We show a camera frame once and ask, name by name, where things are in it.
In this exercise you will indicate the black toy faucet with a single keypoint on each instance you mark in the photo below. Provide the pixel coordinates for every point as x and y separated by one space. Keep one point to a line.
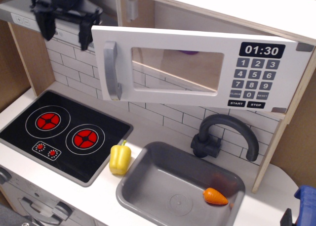
206 144

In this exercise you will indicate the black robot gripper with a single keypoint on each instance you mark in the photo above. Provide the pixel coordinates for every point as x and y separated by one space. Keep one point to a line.
81 12

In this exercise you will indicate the grey range hood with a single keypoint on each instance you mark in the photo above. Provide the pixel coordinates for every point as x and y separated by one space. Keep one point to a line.
19 12

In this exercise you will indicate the blue plastic object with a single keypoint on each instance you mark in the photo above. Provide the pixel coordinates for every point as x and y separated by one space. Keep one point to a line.
307 210

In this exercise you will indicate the wooden toy kitchen cabinet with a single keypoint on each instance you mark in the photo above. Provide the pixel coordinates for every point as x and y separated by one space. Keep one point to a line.
76 70

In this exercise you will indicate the grey toy sink basin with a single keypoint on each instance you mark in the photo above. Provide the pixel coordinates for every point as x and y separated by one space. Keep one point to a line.
165 184

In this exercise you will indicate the black toy stove top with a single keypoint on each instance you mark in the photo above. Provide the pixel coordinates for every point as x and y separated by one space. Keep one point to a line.
65 136

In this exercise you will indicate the black clamp piece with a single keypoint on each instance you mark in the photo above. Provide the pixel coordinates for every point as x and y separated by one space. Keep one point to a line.
286 219

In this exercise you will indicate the white toy microwave door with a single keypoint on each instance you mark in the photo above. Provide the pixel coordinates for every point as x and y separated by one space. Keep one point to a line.
236 71

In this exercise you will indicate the purple toy eggplant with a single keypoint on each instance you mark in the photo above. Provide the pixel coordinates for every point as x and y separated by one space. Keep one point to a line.
187 52

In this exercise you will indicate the orange toy carrot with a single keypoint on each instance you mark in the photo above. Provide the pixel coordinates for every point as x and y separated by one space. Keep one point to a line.
213 196

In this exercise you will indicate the yellow toy bell pepper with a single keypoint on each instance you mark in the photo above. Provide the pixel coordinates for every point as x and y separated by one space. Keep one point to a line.
120 157

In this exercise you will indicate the grey toy oven door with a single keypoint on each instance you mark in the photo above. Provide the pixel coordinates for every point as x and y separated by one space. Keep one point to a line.
28 199

